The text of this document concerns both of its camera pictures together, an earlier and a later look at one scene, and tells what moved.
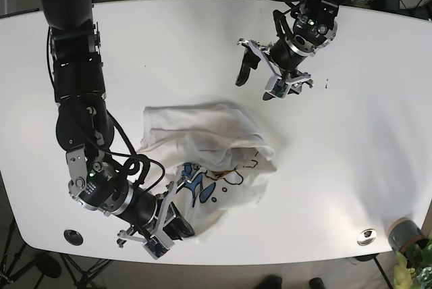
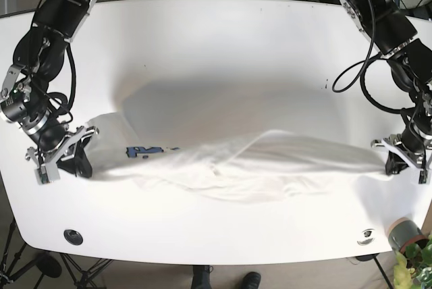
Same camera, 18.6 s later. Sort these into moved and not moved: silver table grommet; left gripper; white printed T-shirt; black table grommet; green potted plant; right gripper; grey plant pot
Moved: white printed T-shirt; left gripper; right gripper
Not moved: grey plant pot; silver table grommet; green potted plant; black table grommet
